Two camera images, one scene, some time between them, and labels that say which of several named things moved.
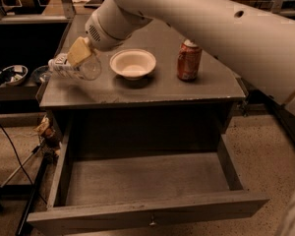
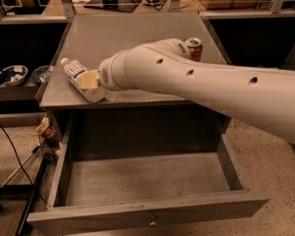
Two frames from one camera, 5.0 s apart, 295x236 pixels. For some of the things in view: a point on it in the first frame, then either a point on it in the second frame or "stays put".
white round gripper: x=100 y=33 -> x=105 y=76
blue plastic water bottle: x=89 y=69 -> x=73 y=69
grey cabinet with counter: x=155 y=111 stays put
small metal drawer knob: x=152 y=223 stays put
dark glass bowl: x=40 y=75 stays put
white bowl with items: x=13 y=75 stays put
